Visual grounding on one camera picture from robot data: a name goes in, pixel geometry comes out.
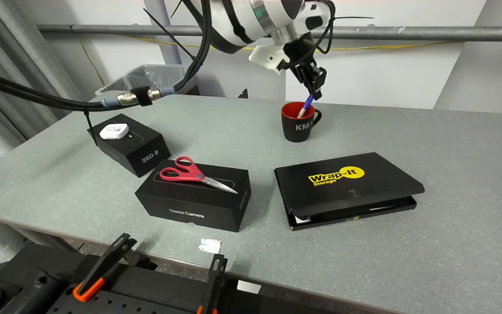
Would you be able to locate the blue pen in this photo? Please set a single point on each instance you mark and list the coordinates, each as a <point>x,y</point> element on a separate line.
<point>307,107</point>

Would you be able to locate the white tape piece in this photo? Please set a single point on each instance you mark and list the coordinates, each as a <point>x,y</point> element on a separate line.
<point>209,245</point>

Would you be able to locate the black folder with yellow label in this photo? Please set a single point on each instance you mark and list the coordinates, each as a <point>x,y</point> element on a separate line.
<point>349,185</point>

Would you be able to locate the white power adapter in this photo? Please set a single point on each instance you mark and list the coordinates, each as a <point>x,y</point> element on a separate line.
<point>114,131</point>

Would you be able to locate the black ZED camera box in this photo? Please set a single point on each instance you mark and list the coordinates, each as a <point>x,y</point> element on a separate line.
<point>192,210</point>
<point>140,154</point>

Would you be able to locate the black mug red inside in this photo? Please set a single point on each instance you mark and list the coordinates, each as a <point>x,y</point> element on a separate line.
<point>295,130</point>

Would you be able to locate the long grey metal rail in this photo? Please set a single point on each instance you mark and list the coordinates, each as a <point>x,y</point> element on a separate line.
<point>436,34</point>

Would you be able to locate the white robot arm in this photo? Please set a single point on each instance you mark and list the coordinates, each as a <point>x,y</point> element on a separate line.
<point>244,23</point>

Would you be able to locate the blue grey wall post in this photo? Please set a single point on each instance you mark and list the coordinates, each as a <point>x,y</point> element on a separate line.
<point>166,49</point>

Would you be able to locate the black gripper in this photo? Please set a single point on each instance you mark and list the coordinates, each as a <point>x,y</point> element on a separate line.
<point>304,53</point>

